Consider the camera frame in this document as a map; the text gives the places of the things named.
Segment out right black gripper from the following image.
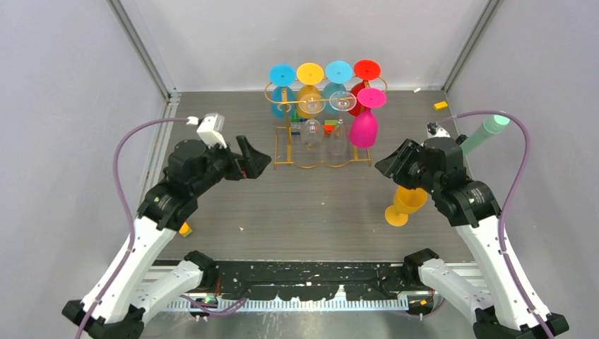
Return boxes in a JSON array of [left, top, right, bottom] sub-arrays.
[[374, 138, 440, 195]]

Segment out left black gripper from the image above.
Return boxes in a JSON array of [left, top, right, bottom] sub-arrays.
[[192, 135, 271, 196]]

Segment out orange front wine glass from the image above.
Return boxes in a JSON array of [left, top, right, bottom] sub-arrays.
[[384, 186, 427, 227]]

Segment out clear wine glass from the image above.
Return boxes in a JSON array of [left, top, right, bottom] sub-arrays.
[[328, 90, 357, 156], [298, 93, 325, 150]]

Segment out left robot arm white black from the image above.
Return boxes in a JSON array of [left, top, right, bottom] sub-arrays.
[[62, 136, 272, 338]]

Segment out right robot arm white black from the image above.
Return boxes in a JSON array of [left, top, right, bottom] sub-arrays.
[[375, 137, 569, 338]]

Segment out magenta wine glass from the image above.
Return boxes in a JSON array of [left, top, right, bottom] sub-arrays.
[[349, 88, 387, 148]]

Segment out yellow back wine glass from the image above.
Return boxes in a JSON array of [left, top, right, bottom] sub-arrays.
[[296, 62, 324, 119]]

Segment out blue back wine glass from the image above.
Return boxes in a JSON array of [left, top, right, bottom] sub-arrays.
[[268, 64, 296, 119]]

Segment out red back wine glass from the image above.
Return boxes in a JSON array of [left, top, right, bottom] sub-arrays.
[[348, 59, 381, 117]]

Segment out teal back wine glass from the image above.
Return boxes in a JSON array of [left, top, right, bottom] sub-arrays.
[[322, 61, 356, 114]]

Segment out blue green toy bricks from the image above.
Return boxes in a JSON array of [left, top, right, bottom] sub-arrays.
[[290, 112, 307, 136]]

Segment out red green toy bricks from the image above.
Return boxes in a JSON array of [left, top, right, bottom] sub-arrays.
[[324, 120, 339, 136]]

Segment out yellow small block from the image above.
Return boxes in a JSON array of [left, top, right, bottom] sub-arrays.
[[433, 101, 449, 111]]

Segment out orange block on table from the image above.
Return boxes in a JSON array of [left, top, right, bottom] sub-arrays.
[[179, 222, 193, 237]]

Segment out mint green cylinder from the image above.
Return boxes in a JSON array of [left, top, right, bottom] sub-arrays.
[[461, 114, 511, 156]]

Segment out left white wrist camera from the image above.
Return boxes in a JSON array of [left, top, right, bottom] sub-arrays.
[[186, 112, 228, 149]]

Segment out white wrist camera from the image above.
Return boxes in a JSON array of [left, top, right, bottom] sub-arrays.
[[186, 112, 228, 149], [426, 122, 451, 138]]

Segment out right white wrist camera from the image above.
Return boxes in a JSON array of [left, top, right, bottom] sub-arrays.
[[426, 122, 451, 138]]

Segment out gold wire glass rack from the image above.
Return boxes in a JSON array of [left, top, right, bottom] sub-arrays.
[[263, 75, 389, 169]]

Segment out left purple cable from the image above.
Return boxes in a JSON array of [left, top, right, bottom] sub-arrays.
[[74, 117, 200, 339]]

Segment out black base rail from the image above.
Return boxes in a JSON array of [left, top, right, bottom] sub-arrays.
[[140, 259, 478, 312]]

